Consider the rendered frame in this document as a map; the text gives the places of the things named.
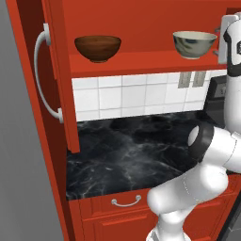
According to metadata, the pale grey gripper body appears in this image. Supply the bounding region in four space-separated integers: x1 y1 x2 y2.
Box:
217 13 235 64

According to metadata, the grey-green ceramic bowl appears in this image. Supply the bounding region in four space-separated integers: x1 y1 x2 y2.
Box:
172 30 218 60

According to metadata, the brown wooden bowl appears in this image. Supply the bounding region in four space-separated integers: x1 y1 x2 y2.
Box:
73 35 122 64

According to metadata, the red cabinet door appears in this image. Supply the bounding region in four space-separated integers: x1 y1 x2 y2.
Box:
41 0 81 154

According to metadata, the red base cabinet front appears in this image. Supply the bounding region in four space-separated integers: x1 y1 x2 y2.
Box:
183 174 241 241

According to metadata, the red drawer front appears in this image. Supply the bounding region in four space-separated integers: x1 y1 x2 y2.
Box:
78 187 158 221

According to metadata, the red base cupboard door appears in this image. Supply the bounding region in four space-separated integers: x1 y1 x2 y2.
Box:
82 210 164 241

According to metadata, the red tall side panel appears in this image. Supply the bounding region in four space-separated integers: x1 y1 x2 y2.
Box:
6 0 77 241

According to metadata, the grey wall outlet plate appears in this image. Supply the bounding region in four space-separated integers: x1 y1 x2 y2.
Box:
177 72 192 89
191 71 207 88

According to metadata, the red wall cabinet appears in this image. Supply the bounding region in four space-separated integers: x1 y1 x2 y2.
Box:
41 0 241 79

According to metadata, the white drawer handle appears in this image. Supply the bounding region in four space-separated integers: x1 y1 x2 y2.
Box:
110 194 143 208

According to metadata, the white curved door handle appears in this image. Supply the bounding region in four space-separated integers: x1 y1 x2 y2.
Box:
33 23 65 124

